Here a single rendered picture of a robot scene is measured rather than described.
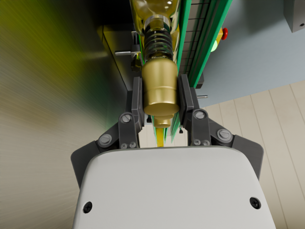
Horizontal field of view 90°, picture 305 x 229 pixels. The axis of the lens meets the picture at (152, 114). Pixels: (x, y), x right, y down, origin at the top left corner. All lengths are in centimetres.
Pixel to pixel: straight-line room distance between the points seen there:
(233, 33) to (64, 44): 64
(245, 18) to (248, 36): 10
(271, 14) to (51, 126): 73
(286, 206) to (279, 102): 122
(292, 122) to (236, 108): 64
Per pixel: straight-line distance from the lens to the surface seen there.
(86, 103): 27
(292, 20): 69
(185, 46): 54
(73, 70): 24
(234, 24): 72
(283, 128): 250
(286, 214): 251
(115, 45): 53
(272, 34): 84
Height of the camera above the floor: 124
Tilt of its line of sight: 20 degrees down
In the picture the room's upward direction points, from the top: 178 degrees clockwise
